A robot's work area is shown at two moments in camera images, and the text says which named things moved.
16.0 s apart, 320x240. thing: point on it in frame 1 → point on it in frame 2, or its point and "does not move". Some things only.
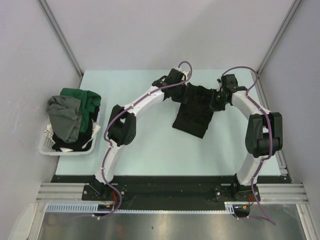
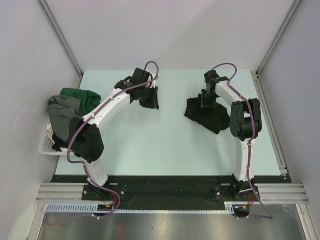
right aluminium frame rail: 279,155 does not move
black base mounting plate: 172,192 does not move
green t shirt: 89,101 does not move
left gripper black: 182,98 → 153,103
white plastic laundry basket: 46,146 does not move
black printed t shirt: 197,105 → 214,120
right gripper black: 214,105 → 204,104
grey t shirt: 65,116 does not move
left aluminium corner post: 61,38 does not move
